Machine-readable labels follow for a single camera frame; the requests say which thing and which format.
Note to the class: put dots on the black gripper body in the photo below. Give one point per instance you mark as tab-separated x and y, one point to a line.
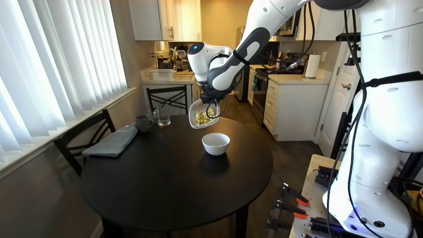
213	93

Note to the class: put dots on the bowl with food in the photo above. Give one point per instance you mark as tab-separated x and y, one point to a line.
203	114

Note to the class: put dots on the yellow food pieces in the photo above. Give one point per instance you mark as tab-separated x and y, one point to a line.
202	117

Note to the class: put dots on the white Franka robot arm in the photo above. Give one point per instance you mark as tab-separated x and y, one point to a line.
383	110

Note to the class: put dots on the white bowl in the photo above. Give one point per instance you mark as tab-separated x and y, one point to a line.
215	143

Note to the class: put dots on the black metal chair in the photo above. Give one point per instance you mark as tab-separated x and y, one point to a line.
166	98

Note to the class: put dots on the black kitchen stove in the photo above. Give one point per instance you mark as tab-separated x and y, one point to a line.
259	90

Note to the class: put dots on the kitchen sink counter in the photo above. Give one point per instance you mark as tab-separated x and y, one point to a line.
165	76

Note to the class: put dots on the clear drinking glass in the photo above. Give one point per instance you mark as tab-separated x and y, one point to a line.
163	117

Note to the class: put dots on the dark grey mug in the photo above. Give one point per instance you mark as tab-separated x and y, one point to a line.
143	123

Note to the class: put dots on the white lower kitchen cabinet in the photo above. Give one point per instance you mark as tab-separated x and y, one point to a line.
292	110

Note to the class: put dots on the white kitchen cabinet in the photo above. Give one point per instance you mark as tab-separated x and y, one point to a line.
292	110
165	20

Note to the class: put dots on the white upper kitchen cabinet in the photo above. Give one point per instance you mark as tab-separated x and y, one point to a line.
165	20

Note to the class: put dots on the white paper towel roll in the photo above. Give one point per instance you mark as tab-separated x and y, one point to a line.
312	66

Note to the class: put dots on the grey folded cloth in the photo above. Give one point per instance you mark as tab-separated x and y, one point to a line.
111	142

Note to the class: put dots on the robot mounting table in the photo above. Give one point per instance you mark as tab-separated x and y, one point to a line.
308	193

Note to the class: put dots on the white door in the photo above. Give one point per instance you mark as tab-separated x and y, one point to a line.
341	101

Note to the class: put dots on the black wooden chair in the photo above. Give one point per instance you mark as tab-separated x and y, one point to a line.
83	136

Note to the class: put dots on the white vertical window blinds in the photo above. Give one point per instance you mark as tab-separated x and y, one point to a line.
53	66

